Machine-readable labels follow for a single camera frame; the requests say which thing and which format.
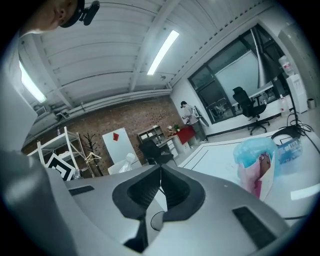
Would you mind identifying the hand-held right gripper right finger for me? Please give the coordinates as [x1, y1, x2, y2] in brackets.
[160, 164, 293, 254]

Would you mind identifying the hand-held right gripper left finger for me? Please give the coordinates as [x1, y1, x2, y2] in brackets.
[64, 164, 161, 254]

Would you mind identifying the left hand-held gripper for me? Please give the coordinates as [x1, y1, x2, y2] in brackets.
[45, 152, 77, 181]

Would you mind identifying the teal plastic bag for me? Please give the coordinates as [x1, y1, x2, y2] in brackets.
[232, 137, 282, 181]

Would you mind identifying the clear bottle with blue label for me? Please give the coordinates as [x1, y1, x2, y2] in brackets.
[276, 136, 304, 166]

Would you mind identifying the white shelf rack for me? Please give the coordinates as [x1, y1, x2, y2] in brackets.
[26, 126, 83, 176]

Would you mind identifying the wooden clothes hanger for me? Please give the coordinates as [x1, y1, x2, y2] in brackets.
[83, 151, 103, 165]

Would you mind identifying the black coat rack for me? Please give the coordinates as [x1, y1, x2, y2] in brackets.
[82, 133, 105, 177]

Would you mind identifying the black visitor chair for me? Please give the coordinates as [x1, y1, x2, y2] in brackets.
[138, 139, 178, 167]

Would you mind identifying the person's white printed shirt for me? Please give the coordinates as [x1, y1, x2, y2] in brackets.
[3, 27, 47, 156]

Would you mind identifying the grey desk with hutch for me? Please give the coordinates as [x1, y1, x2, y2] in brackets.
[136, 124, 181, 161]

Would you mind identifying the red topped white cabinet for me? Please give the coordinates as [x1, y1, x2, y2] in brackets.
[166, 124, 198, 151]

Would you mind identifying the long ceiling light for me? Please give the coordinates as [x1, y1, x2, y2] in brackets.
[146, 29, 180, 76]
[19, 61, 48, 103]

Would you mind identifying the black headrest office chair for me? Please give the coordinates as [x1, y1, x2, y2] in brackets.
[231, 86, 271, 136]

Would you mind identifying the spare water jug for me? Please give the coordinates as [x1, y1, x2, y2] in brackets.
[278, 97, 288, 117]

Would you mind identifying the black framed window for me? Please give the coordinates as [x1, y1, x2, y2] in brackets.
[187, 23, 288, 125]

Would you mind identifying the white water dispenser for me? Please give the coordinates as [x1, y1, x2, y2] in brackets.
[277, 56, 308, 115]

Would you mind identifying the black floor lamp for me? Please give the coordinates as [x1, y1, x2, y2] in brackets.
[249, 26, 315, 146]

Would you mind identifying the black head camera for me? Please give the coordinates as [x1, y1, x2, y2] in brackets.
[79, 0, 101, 26]

